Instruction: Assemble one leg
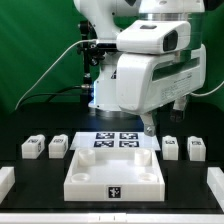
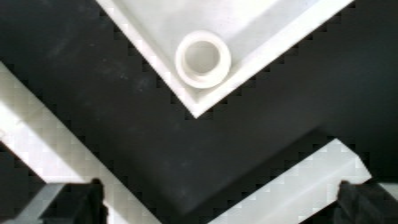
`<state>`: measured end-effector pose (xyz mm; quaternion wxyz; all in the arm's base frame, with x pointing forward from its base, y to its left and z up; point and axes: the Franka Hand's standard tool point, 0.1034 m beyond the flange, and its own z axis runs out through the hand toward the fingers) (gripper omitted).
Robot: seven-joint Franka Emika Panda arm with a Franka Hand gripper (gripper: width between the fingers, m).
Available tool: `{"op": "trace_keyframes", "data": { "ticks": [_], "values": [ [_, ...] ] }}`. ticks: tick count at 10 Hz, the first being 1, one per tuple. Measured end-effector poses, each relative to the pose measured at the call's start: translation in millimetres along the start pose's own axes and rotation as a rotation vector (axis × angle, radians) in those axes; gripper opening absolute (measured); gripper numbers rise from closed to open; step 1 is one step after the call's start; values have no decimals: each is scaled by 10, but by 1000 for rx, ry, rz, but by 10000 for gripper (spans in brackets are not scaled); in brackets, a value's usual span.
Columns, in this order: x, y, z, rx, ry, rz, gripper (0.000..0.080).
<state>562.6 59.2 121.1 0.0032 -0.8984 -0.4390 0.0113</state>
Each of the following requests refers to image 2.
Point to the white square table top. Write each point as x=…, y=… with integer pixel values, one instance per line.
x=213, y=39

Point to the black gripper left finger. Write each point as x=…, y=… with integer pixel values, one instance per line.
x=67, y=204

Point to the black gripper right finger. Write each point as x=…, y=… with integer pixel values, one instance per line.
x=367, y=203

